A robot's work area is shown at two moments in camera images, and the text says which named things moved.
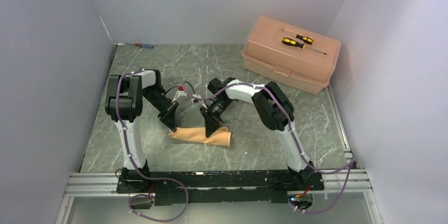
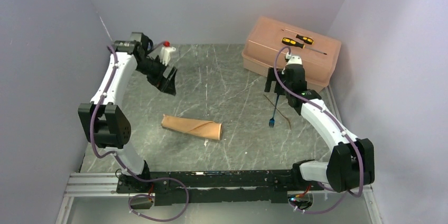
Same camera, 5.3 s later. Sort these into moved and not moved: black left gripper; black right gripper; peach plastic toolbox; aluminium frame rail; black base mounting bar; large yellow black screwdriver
Moved: black left gripper; black right gripper
Not moved: black base mounting bar; large yellow black screwdriver; aluminium frame rail; peach plastic toolbox
